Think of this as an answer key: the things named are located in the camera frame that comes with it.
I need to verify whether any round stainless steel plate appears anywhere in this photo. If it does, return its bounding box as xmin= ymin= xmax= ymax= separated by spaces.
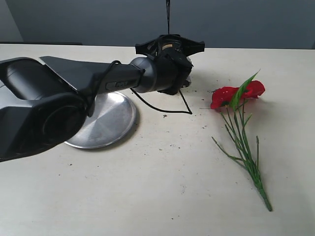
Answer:
xmin=65 ymin=92 xmax=137 ymax=149

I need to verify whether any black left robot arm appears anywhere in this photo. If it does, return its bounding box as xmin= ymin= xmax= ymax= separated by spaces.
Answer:
xmin=0 ymin=34 xmax=205 ymax=161

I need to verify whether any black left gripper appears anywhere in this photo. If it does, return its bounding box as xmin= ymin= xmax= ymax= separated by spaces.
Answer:
xmin=135 ymin=34 xmax=205 ymax=57

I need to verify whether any stainless steel spork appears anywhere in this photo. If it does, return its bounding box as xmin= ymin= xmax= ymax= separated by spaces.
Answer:
xmin=165 ymin=0 xmax=171 ymax=34

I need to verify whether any white scalloped flower pot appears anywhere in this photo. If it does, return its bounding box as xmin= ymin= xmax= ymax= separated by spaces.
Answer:
xmin=182 ymin=57 xmax=193 ymax=88

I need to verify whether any red artificial flower with stems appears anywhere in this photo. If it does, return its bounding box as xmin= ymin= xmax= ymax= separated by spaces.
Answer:
xmin=210 ymin=73 xmax=273 ymax=212

